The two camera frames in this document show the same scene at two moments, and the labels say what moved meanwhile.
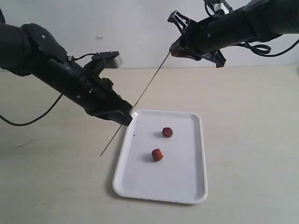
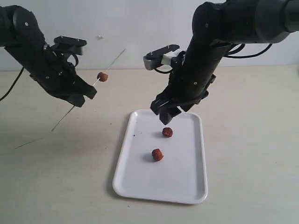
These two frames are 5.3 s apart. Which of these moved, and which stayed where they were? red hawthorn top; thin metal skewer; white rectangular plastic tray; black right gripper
Moved: thin metal skewer; black right gripper
Stayed: white rectangular plastic tray; red hawthorn top
